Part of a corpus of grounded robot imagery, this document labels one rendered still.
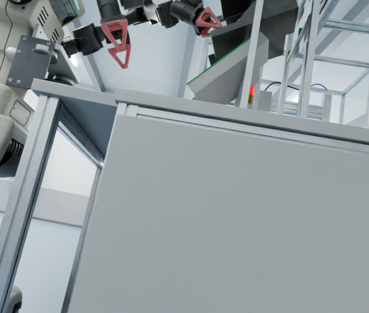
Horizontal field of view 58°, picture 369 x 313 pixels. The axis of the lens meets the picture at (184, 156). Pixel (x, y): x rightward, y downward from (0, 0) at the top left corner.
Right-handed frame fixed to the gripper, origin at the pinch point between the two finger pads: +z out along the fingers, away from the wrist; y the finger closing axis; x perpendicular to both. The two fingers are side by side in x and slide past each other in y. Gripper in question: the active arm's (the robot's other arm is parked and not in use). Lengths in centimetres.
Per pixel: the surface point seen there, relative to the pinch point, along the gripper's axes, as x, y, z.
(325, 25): -87, 112, 4
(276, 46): -11.0, 16.2, 14.8
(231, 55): 8.5, -5.5, 11.1
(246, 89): 16.5, -8.0, 22.0
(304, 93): 8.5, -4.7, 36.1
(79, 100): 47, -34, -2
